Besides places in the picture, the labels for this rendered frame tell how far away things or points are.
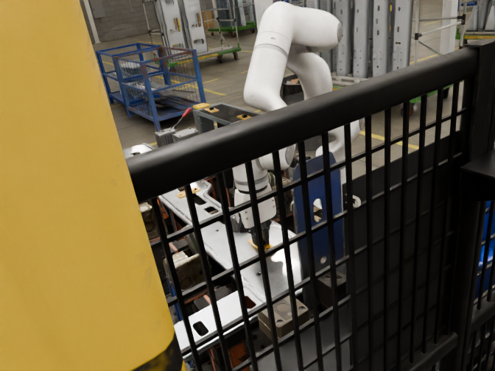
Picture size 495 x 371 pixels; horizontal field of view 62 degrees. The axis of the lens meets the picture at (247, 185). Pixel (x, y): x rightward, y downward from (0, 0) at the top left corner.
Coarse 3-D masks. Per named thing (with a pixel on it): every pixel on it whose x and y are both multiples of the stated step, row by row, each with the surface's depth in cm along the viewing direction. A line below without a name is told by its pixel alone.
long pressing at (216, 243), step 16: (144, 144) 204; (176, 192) 150; (208, 192) 147; (176, 208) 139; (272, 224) 121; (208, 240) 118; (224, 240) 117; (240, 240) 116; (272, 240) 114; (224, 256) 110; (240, 256) 109; (272, 256) 107; (256, 272) 102; (272, 272) 101; (256, 288) 97; (272, 288) 96; (288, 288) 95
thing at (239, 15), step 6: (216, 0) 1573; (222, 0) 1526; (234, 0) 1470; (240, 0) 1464; (222, 6) 1545; (228, 6) 1525; (234, 6) 1489; (222, 12) 1566; (228, 12) 1533; (240, 12) 1473; (222, 18) 1572; (228, 18) 1552; (240, 18) 1495; (222, 24) 1593; (228, 24) 1557; (234, 24) 1521; (240, 24) 1500
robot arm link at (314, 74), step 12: (300, 48) 120; (288, 60) 126; (300, 60) 127; (312, 60) 128; (324, 60) 132; (300, 72) 128; (312, 72) 128; (324, 72) 130; (312, 84) 131; (324, 84) 132; (312, 96) 136
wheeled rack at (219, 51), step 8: (152, 0) 891; (232, 0) 961; (144, 8) 959; (216, 8) 1043; (160, 24) 899; (216, 48) 1038; (224, 48) 1025; (232, 48) 1013; (240, 48) 1007; (200, 56) 969; (208, 56) 973; (160, 64) 979; (168, 64) 932; (176, 64) 941
